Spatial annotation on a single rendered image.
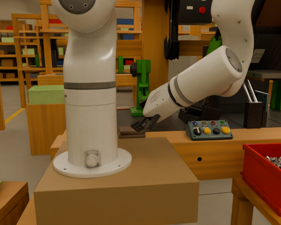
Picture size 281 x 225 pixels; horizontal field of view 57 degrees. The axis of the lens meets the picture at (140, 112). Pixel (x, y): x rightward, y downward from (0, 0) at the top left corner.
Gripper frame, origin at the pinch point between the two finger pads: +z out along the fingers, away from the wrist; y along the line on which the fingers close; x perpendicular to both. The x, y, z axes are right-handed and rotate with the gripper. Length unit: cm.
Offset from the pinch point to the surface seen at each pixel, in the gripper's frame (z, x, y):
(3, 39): 782, -223, -635
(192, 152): 2.5, 25.9, -5.9
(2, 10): 775, -301, -736
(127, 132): 15.7, 5.9, -5.3
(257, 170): -16.9, 33.2, 2.9
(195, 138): -0.3, 23.2, -9.0
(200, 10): -6, 7, -79
